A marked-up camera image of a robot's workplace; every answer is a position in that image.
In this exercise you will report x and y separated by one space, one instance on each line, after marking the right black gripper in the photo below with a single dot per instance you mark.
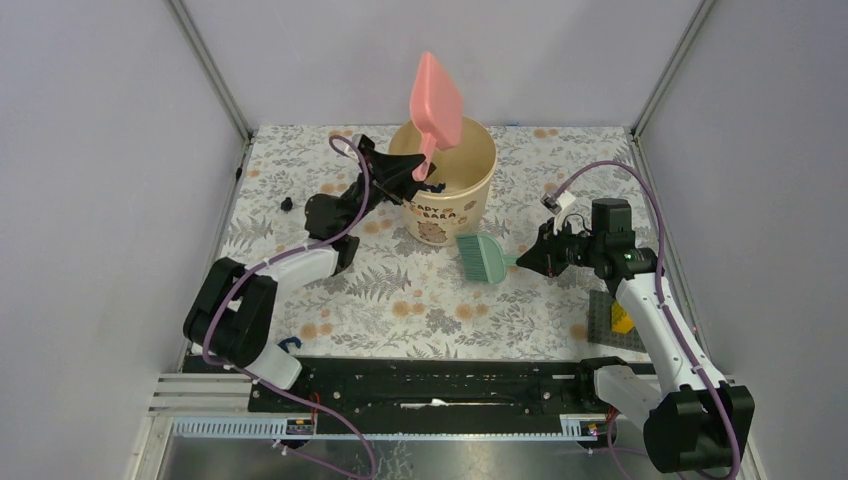
537 259

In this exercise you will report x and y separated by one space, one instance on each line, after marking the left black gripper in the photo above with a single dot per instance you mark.
391 175

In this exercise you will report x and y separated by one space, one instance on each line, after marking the green hand brush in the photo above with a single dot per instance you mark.
483 258

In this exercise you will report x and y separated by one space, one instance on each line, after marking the pink plastic dustpan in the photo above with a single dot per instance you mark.
436 111

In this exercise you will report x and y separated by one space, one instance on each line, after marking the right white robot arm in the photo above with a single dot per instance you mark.
694 420

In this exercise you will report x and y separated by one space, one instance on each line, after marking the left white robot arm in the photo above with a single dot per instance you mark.
230 318

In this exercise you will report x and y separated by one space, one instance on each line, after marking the beige plastic bucket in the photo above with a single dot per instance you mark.
467 170

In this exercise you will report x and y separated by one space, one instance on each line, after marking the grey lego baseplate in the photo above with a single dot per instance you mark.
599 325

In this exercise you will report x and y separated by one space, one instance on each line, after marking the yellow lego brick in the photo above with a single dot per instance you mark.
620 320

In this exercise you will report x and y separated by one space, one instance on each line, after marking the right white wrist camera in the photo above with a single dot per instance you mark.
563 205

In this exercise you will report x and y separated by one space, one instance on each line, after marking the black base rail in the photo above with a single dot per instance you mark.
429 398

